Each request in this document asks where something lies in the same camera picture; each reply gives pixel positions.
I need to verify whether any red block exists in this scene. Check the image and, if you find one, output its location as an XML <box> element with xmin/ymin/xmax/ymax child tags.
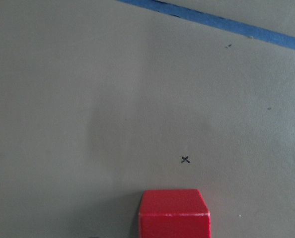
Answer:
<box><xmin>138</xmin><ymin>189</ymin><xmax>212</xmax><ymax>238</ymax></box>

